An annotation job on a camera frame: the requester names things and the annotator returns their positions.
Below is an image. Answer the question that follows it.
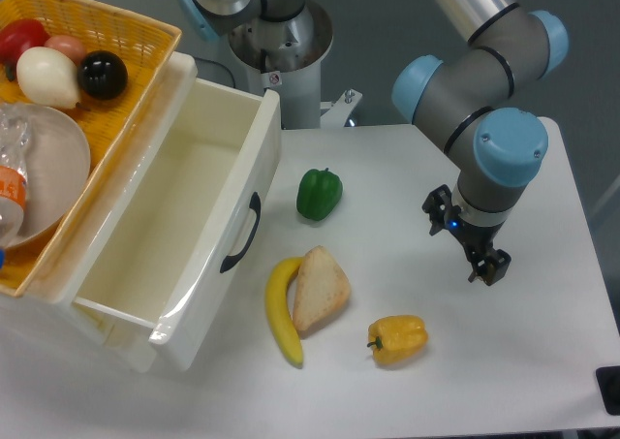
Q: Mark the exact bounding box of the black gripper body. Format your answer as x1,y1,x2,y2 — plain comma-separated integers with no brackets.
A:
444,204,500,264

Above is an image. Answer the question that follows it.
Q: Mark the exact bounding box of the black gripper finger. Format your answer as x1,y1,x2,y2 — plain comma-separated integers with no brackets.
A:
468,249,511,285
422,184,460,235

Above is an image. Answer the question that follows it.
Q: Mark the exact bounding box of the yellow bell pepper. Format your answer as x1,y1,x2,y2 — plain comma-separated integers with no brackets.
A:
367,315,428,366

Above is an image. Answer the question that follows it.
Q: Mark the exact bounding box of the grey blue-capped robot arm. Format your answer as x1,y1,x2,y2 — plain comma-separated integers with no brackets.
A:
178,0,569,285

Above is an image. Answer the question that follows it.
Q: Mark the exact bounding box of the green bell pepper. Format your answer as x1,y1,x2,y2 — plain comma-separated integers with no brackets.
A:
295,168,343,222

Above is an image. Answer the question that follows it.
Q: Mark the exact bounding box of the triangular bread slice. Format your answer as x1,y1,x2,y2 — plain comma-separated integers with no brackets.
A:
293,245,352,332

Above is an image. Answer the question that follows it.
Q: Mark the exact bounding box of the black object at table edge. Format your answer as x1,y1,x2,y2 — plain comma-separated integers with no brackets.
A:
595,365,620,416

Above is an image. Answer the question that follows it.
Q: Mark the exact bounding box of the yellow banana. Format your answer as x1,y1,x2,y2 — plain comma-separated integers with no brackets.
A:
264,257,304,368

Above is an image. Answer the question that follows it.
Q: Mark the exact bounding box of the white plastic drawer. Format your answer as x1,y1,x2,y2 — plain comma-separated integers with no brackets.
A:
69,53,281,371

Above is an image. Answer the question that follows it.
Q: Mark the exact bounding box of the yellow woven basket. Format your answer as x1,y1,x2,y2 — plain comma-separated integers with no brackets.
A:
1,0,181,298

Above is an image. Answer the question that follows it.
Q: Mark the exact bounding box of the black round eggplant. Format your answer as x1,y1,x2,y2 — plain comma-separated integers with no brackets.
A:
77,50,128,100

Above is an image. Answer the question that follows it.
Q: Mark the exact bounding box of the pink peach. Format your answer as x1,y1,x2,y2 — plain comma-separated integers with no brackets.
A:
45,35,87,65

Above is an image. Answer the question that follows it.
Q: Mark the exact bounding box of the white onion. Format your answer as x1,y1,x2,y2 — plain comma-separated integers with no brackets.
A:
16,47,80,110

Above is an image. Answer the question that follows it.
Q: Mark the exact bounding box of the white drawer cabinet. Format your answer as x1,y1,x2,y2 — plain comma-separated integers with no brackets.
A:
1,294,162,373

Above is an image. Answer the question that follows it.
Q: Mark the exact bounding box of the clear plastic bottle orange label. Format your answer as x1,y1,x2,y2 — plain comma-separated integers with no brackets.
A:
1,103,30,267

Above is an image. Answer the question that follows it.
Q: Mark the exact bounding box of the red tomato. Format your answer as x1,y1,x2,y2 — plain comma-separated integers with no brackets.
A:
1,18,50,66

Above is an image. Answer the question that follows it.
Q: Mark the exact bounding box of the black drawer handle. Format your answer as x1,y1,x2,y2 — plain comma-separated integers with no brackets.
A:
220,192,263,273

